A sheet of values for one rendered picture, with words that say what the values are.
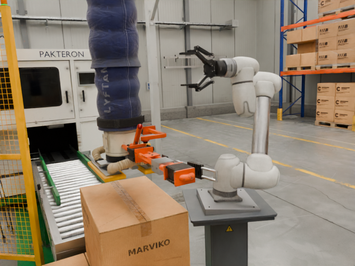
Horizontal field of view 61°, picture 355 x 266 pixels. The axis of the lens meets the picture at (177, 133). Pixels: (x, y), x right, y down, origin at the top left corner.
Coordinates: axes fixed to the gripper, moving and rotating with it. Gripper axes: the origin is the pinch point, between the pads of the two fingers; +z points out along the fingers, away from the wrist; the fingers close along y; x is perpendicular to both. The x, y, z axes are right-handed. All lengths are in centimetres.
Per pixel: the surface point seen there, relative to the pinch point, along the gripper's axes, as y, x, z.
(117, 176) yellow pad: 45, 10, 31
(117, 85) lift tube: 5.6, 16.1, 25.6
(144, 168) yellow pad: 45.3, 13.1, 16.2
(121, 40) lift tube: -13.7, 14.3, 22.7
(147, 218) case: 63, -2, 23
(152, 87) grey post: 18, 343, -139
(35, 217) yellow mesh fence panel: 108, 138, 62
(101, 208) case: 63, 20, 37
